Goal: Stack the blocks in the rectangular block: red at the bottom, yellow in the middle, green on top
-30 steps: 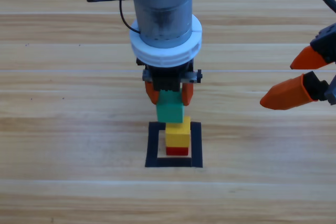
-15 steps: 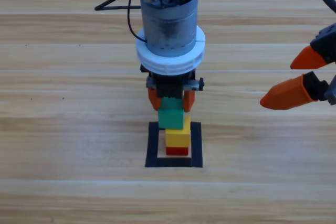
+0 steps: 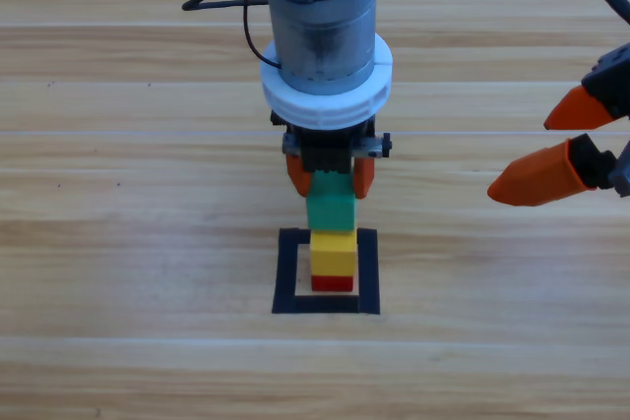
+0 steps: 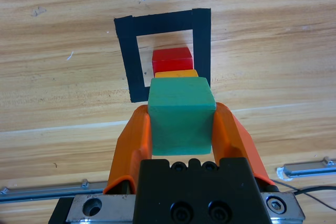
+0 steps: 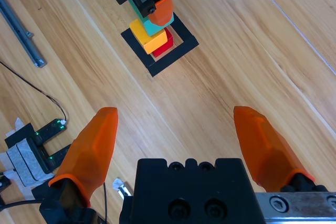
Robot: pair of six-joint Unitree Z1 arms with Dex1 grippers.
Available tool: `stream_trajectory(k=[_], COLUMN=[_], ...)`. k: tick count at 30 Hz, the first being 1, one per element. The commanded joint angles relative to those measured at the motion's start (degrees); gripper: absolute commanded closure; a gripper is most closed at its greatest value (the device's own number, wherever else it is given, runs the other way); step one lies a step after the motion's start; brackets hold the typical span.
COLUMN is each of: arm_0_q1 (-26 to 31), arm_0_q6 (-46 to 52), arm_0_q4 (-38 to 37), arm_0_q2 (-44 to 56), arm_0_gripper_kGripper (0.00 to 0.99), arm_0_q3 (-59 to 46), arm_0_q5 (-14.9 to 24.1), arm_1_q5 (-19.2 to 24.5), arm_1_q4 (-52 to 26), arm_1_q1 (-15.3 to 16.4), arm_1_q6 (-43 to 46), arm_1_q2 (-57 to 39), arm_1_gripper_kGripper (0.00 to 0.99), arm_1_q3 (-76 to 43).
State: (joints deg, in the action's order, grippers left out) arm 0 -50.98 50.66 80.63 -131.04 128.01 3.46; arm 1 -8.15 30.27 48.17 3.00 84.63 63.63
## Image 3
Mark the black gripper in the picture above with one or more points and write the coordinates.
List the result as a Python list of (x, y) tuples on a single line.
[(615, 80), (327, 154)]

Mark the green wooden cube block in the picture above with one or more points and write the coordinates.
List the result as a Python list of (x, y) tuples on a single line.
[(331, 213)]

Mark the yellow wooden cube block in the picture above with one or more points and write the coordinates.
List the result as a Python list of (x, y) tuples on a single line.
[(333, 255)]

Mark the red wooden cube block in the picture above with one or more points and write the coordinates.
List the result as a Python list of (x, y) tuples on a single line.
[(332, 283)]

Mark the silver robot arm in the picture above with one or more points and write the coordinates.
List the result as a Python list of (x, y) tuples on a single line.
[(320, 36)]

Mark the black tape square outline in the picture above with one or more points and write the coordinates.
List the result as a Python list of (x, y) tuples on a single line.
[(325, 304)]

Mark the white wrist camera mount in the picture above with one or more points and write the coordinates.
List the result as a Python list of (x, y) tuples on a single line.
[(325, 112)]

